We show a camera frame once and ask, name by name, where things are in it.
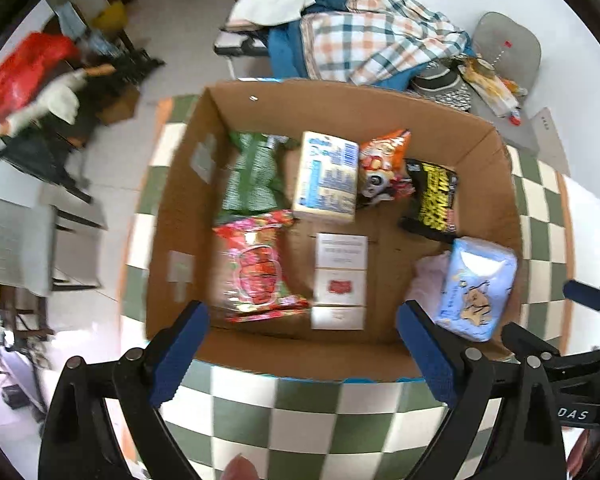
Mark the plaid checkered blanket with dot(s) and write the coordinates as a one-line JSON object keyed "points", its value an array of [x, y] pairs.
{"points": [[368, 41]]}

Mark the black yellow snack bag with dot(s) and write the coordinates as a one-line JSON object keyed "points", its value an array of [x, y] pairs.
{"points": [[430, 211]]}

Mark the brown cardboard box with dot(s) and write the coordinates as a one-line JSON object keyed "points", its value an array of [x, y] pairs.
{"points": [[186, 262]]}

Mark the white label card in box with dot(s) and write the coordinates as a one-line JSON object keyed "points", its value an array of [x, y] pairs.
{"points": [[340, 278]]}

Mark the green snack bag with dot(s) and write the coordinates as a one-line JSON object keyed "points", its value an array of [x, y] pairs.
{"points": [[255, 183]]}

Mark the blue blanket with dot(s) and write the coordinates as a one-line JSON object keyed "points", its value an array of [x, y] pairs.
{"points": [[285, 51]]}

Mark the green white checkered mat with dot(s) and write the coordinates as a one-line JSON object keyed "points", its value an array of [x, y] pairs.
{"points": [[297, 429]]}

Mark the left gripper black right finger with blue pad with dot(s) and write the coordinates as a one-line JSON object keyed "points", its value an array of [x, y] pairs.
{"points": [[526, 439]]}

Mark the black white patterned cushion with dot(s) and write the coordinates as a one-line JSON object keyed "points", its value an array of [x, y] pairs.
{"points": [[439, 84]]}

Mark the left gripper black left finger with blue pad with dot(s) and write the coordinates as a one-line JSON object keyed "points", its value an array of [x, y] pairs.
{"points": [[78, 439]]}

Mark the white cloth bundle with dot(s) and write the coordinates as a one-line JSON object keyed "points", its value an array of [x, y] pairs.
{"points": [[57, 98]]}

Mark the light blue tissue pack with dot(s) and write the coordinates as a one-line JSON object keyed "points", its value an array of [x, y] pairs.
{"points": [[476, 288]]}

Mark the yellow snack package on chair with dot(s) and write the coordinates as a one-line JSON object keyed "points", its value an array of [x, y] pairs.
{"points": [[501, 95]]}

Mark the lilac cloth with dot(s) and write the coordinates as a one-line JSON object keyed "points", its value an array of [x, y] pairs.
{"points": [[427, 284]]}

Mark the grey chair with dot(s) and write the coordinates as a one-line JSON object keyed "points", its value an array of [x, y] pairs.
{"points": [[512, 50]]}

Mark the white folding cot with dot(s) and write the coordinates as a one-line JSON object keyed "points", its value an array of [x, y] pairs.
{"points": [[244, 53]]}

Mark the orange panda snack bag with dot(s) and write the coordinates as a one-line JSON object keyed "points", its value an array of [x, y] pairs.
{"points": [[382, 175]]}

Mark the red snack bag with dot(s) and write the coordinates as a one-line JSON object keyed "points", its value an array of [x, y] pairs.
{"points": [[255, 288]]}

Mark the red plastic bag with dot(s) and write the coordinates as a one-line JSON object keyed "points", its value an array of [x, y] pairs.
{"points": [[23, 72]]}

